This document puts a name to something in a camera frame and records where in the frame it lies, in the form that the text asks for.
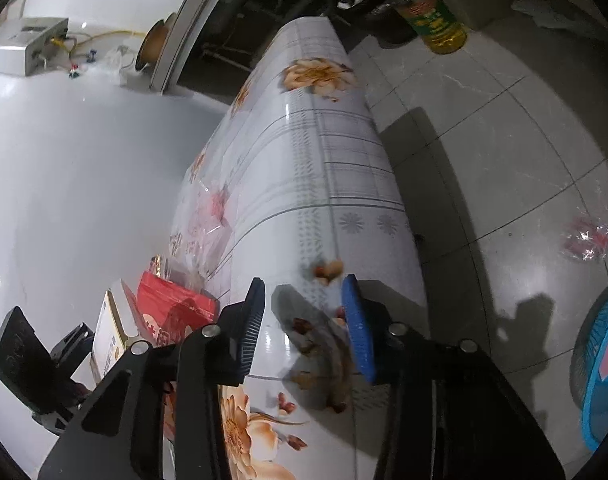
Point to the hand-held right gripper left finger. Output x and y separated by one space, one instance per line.
249 330

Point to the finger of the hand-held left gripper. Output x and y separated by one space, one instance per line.
73 345
18 355

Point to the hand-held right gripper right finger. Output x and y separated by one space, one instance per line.
359 330

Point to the white printed cardboard box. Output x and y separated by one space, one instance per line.
108 335

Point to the red packet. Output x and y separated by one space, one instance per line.
168 305

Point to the blue plastic basket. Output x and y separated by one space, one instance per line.
599 340

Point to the clear red plastic wrapper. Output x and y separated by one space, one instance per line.
586 240

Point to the gold foil wrapper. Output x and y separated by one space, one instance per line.
159 266

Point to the clear pink printed plastic bag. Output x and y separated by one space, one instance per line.
208 220

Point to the floral tablecloth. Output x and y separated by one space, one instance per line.
309 160

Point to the grey drain pipe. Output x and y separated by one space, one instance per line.
223 52

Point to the brown round disc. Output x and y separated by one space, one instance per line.
153 45

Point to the white box appliance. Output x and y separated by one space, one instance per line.
13 45

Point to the cooking oil bottle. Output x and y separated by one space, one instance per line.
434 20

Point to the grey metal cabinet frame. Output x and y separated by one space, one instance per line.
183 25

